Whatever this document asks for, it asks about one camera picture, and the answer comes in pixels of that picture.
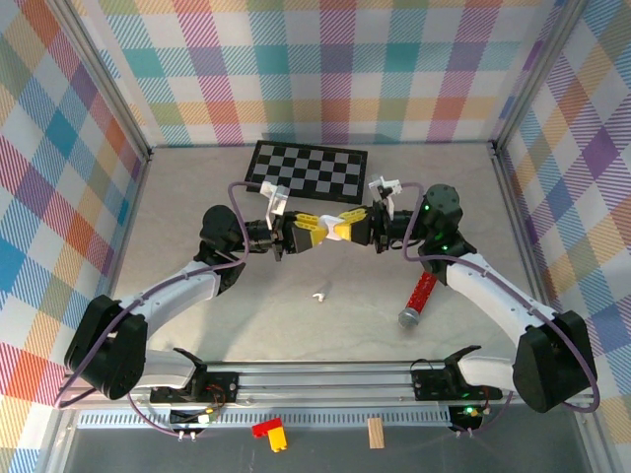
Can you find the white oblong earbud charging case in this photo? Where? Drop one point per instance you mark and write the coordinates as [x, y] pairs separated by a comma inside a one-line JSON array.
[[331, 231]]

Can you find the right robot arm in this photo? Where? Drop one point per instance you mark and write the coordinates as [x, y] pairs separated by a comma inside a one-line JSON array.
[[493, 303]]

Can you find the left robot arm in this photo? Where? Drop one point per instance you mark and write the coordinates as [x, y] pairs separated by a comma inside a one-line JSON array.
[[172, 298]]

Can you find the black folding chessboard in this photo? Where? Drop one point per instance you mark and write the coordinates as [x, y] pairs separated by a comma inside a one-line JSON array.
[[305, 170]]

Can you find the red glitter tube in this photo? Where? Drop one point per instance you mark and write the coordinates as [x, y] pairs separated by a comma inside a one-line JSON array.
[[419, 295]]

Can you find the black controller board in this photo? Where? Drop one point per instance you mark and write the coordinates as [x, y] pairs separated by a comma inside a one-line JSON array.
[[466, 416], [189, 419]]

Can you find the small red toy brick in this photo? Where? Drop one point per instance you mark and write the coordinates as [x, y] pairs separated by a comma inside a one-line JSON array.
[[263, 428]]

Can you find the small yellow toy brick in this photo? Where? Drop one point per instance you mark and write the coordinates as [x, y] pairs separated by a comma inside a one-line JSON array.
[[278, 441]]

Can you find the wooden block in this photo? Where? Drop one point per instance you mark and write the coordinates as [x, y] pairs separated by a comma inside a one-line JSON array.
[[375, 433]]

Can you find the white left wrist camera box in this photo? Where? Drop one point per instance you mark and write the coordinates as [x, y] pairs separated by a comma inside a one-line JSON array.
[[276, 197]]

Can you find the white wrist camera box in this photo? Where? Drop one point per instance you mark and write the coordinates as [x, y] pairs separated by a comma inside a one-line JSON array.
[[384, 184], [276, 197]]

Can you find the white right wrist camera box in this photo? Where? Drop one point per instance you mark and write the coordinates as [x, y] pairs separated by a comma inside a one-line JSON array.
[[384, 184]]

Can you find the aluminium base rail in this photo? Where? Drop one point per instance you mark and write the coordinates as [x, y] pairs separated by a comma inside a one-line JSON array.
[[320, 382]]

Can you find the aluminium frame post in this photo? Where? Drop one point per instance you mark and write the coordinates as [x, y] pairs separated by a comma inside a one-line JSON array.
[[108, 84], [539, 74]]

